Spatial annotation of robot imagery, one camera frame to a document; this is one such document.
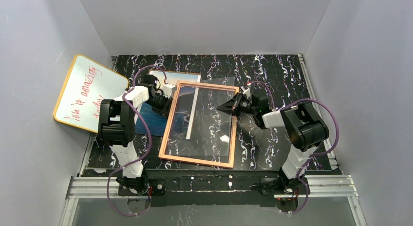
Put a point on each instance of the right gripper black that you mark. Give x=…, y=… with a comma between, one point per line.
x=236, y=105

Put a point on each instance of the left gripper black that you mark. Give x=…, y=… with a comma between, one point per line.
x=163, y=103

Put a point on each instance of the pink wooden picture frame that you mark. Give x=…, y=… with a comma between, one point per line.
x=162, y=154

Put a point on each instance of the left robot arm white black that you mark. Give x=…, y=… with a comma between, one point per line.
x=118, y=116

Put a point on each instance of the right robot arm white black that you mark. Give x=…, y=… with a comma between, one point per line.
x=305, y=128

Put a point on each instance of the yellow-framed whiteboard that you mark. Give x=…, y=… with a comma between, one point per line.
x=86, y=85

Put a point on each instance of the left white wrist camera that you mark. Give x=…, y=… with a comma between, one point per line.
x=168, y=90

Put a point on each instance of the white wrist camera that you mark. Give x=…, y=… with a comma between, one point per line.
x=246, y=91
x=168, y=90

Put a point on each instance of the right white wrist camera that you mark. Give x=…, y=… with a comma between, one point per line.
x=246, y=91

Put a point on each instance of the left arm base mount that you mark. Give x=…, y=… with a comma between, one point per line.
x=142, y=186

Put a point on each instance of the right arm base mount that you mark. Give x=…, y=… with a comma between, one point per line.
x=290, y=188

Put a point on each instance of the aluminium rail front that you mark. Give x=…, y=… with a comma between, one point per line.
x=215, y=190

